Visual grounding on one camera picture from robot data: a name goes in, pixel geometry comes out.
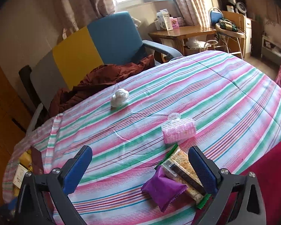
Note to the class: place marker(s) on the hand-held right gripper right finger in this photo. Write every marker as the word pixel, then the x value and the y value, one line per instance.
pixel 202 171

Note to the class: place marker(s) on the gold tray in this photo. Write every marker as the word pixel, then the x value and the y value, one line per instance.
pixel 37 161

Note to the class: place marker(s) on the grey yellow blue chair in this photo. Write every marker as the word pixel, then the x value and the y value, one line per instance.
pixel 112 37

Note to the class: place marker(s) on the wooden side table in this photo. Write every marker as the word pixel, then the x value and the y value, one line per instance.
pixel 182 31

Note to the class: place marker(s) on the wooden wardrobe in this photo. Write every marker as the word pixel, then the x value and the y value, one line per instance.
pixel 4 121

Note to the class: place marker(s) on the patterned curtain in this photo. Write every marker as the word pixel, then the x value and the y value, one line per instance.
pixel 84 2
pixel 192 2

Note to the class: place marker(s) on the low shelf unit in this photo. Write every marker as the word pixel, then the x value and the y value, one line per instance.
pixel 271 48

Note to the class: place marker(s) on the striped bedsheet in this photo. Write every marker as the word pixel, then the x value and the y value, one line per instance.
pixel 201 93

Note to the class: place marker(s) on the purple packet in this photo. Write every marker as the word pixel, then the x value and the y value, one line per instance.
pixel 164 189

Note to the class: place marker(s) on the white bag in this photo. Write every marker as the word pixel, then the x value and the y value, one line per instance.
pixel 197 44

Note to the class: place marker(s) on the white desk fan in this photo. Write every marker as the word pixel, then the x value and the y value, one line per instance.
pixel 241 6

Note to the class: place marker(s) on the pink clear hair clip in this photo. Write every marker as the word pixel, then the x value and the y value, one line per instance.
pixel 178 130

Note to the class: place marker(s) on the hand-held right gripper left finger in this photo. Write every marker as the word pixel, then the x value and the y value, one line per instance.
pixel 77 168

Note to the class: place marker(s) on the red blanket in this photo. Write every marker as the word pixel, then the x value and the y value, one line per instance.
pixel 267 180

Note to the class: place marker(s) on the wooden cabinet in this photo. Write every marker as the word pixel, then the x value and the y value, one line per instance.
pixel 238 21

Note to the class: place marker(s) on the white crumpled wad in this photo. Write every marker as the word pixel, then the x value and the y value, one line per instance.
pixel 119 97

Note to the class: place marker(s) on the white blue carton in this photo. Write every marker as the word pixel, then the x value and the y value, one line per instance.
pixel 162 20

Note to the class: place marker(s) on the pink box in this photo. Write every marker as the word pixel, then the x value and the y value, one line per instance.
pixel 175 24

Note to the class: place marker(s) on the cracker packet black label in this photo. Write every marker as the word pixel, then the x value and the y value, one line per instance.
pixel 178 166

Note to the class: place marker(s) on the black rolled mat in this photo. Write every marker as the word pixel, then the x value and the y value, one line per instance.
pixel 25 79

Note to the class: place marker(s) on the maroon cloth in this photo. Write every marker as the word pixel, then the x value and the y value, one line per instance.
pixel 103 75

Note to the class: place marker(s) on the blue folding chair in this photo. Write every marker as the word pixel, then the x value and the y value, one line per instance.
pixel 215 16

